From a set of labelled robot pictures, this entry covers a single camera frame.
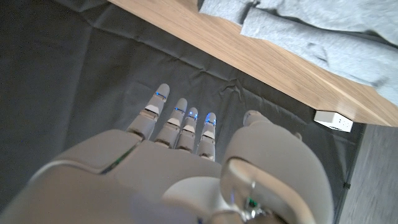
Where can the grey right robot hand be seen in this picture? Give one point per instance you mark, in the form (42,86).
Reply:
(155,180)

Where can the grey fabric shorts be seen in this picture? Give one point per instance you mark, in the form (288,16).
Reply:
(326,46)

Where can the black backdrop curtain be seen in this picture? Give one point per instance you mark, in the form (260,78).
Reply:
(77,62)

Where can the white power strip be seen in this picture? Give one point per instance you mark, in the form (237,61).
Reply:
(332,121)

